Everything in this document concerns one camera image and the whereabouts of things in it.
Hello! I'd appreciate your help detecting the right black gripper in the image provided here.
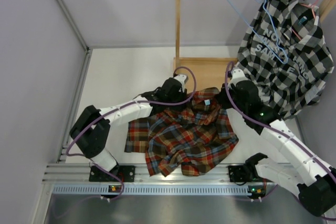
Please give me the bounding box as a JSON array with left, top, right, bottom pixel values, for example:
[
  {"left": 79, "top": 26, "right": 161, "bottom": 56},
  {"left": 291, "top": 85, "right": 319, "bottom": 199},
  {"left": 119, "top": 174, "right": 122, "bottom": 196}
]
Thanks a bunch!
[{"left": 216, "top": 82, "right": 247, "bottom": 115}]

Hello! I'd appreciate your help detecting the red brown plaid shirt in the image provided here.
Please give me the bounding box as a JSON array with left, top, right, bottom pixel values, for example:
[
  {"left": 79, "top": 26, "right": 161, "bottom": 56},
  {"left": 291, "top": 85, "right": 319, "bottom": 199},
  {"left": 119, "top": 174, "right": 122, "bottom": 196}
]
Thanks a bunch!
[{"left": 124, "top": 87, "right": 239, "bottom": 177}]

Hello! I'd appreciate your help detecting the blue wire hanger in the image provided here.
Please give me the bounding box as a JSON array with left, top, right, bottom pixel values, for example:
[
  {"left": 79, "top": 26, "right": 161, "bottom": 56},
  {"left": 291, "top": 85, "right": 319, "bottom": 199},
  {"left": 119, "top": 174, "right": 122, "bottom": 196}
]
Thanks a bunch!
[{"left": 227, "top": 0, "right": 289, "bottom": 64}]

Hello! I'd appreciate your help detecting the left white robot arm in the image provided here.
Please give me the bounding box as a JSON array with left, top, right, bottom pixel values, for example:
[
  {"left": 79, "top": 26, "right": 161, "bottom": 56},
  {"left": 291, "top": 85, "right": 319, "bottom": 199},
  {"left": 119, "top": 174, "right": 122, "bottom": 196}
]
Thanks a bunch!
[{"left": 70, "top": 74, "right": 188, "bottom": 182}]

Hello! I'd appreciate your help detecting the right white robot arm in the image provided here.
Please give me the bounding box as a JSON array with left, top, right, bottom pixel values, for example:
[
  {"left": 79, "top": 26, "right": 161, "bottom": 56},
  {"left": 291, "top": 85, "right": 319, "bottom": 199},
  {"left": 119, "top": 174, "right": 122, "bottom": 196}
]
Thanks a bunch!
[{"left": 216, "top": 80, "right": 335, "bottom": 217}]

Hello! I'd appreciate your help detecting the black white checkered shirt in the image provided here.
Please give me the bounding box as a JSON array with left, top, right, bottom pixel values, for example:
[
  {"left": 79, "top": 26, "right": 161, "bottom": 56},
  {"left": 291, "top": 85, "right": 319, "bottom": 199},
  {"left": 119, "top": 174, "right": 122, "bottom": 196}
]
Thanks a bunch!
[{"left": 236, "top": 0, "right": 334, "bottom": 119}]

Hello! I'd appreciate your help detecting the wooden clothes rack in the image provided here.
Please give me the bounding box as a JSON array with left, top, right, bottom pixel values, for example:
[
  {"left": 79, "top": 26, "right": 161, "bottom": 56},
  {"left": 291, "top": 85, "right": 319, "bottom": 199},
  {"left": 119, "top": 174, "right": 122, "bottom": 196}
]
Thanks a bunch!
[{"left": 172, "top": 0, "right": 336, "bottom": 96}]

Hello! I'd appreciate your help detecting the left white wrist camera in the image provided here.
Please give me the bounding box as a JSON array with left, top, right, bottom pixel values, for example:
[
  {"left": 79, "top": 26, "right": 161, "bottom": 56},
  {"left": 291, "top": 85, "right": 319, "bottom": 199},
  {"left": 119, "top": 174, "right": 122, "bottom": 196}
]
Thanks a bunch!
[{"left": 173, "top": 74, "right": 188, "bottom": 91}]

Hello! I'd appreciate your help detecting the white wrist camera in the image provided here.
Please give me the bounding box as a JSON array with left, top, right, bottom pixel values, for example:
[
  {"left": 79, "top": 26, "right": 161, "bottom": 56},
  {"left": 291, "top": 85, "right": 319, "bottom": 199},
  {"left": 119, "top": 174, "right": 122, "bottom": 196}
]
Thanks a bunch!
[
  {"left": 173, "top": 74, "right": 188, "bottom": 91},
  {"left": 228, "top": 68, "right": 248, "bottom": 86}
]

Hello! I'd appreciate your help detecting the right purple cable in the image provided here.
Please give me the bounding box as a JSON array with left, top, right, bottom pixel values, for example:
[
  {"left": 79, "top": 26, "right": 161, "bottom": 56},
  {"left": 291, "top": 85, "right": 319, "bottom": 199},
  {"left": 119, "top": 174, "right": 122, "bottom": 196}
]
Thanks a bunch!
[{"left": 224, "top": 61, "right": 336, "bottom": 221}]

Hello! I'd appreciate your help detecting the purple cable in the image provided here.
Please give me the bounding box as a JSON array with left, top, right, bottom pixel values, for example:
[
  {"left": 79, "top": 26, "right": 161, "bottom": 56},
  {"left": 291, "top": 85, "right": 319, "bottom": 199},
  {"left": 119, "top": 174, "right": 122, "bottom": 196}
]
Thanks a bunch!
[
  {"left": 224, "top": 61, "right": 336, "bottom": 221},
  {"left": 65, "top": 66, "right": 198, "bottom": 156}
]

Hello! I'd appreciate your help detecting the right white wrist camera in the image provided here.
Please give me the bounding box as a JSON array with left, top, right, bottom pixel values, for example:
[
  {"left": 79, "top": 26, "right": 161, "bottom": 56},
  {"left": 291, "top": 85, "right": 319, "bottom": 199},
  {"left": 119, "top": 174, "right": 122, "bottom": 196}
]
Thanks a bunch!
[{"left": 228, "top": 68, "right": 248, "bottom": 86}]

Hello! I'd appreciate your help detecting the pink wire hanger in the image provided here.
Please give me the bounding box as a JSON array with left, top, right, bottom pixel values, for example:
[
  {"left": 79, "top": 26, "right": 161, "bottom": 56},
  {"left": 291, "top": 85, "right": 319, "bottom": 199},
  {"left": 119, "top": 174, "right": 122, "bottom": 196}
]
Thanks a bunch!
[{"left": 288, "top": 0, "right": 334, "bottom": 47}]

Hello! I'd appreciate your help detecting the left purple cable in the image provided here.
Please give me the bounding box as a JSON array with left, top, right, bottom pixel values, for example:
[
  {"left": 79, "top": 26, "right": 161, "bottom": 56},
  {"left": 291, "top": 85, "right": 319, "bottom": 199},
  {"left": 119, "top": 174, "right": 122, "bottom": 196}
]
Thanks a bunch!
[{"left": 65, "top": 66, "right": 198, "bottom": 156}]

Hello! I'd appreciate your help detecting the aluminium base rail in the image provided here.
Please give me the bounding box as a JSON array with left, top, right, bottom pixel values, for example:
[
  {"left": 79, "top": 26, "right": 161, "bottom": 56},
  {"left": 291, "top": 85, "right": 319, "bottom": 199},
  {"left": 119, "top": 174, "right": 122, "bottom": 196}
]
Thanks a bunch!
[{"left": 43, "top": 163, "right": 329, "bottom": 184}]

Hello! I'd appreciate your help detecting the perforated cable duct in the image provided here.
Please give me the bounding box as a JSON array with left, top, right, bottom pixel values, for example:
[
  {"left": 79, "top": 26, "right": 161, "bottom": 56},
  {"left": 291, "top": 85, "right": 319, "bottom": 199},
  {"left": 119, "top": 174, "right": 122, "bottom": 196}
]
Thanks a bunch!
[{"left": 52, "top": 184, "right": 266, "bottom": 196}]

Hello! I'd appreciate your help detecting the aluminium frame post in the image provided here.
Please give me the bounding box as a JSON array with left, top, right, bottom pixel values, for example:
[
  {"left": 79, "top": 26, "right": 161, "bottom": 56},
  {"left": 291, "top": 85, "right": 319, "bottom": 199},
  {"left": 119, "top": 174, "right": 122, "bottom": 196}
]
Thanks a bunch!
[{"left": 55, "top": 0, "right": 90, "bottom": 52}]

